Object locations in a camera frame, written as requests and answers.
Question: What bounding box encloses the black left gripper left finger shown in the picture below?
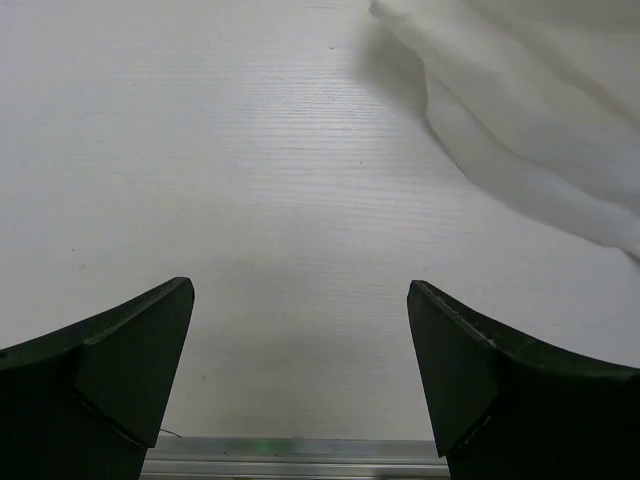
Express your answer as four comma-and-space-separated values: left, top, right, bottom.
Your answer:
1, 277, 194, 479

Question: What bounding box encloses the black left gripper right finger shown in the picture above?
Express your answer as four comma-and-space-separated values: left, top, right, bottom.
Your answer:
407, 281, 639, 479

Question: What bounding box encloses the white pleated skirt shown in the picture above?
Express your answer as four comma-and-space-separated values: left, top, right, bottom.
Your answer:
370, 1, 639, 255

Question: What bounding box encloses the aluminium table front rail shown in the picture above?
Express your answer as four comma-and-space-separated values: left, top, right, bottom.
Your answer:
140, 436, 449, 479

